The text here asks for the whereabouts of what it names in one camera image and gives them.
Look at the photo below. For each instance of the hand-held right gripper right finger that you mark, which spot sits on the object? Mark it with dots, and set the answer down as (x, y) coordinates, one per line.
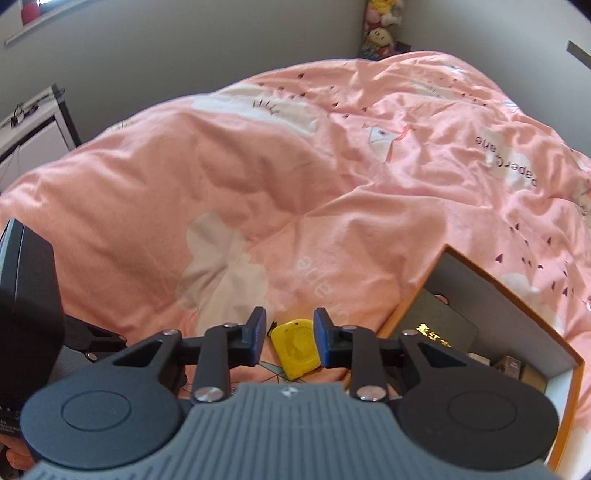
(323, 339)

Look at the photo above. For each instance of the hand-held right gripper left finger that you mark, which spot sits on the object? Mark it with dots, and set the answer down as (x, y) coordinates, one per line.
(256, 337)

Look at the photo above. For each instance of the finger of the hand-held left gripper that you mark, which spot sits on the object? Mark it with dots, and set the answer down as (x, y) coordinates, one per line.
(94, 334)

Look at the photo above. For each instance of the yellow tape measure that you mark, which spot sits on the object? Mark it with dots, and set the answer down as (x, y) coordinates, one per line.
(295, 348)

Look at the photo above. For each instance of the black box with gold print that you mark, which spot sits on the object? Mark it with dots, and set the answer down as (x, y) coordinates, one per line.
(438, 318)

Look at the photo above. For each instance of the orange cardboard box white inside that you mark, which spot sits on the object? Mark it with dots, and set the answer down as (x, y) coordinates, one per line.
(489, 290)

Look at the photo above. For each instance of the person's left hand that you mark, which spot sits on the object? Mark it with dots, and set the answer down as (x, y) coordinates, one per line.
(18, 461)

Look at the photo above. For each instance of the pink printed blanket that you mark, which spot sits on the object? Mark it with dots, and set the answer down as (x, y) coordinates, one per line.
(231, 184)

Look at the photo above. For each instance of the small brown box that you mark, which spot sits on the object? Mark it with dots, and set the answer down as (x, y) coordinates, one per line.
(510, 367)

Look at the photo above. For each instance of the window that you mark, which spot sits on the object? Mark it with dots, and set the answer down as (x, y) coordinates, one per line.
(41, 23)

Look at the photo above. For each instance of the red item on windowsill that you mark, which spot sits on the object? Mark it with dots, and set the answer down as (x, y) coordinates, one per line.
(30, 9)

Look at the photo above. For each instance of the tube of plush toys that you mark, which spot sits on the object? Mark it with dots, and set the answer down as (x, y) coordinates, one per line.
(381, 27)

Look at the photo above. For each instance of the white cabinet with black frame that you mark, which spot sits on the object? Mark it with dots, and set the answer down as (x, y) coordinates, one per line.
(32, 138)

